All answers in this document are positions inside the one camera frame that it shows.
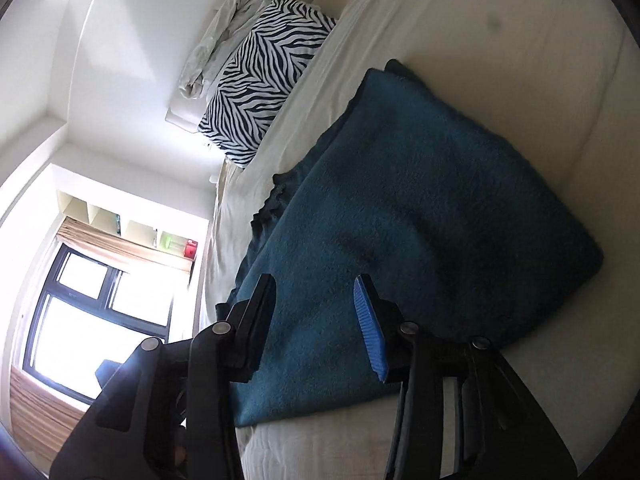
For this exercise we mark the beige curtain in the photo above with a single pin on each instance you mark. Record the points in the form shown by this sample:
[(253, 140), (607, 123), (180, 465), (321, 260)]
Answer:
[(45, 415), (125, 250)]

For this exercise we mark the bed with cream sheet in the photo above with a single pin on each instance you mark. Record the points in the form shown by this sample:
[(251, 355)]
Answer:
[(500, 10)]

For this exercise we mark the white cubby shelf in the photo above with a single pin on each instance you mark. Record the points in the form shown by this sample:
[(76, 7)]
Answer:
[(105, 217)]

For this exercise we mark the zebra print pillow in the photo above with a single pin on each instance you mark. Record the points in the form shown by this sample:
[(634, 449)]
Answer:
[(260, 75)]

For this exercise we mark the black framed window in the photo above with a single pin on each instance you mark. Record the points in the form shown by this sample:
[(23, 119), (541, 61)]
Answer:
[(107, 287)]

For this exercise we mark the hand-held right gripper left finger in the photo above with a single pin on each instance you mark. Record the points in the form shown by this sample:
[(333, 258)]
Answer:
[(260, 320)]

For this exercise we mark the red box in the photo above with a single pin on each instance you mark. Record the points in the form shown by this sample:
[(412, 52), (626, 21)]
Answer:
[(191, 249)]

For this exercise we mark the green box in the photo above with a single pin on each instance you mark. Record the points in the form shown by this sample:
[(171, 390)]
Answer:
[(171, 241)]

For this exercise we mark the white crumpled duvet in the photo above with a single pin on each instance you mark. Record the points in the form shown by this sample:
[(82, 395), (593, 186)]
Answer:
[(225, 35)]

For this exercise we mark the white headboard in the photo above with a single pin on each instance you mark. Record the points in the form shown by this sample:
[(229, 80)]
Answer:
[(182, 119)]

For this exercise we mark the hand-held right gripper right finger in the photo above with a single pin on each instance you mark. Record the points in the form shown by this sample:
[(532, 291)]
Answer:
[(370, 325)]

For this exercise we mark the dark teal knit sweater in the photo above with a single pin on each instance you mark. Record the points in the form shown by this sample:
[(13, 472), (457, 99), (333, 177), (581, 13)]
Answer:
[(425, 210)]

